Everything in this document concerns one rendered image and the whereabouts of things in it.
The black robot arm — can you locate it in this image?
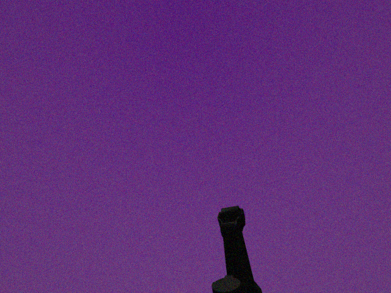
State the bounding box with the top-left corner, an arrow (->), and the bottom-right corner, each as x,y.
211,206 -> 262,293

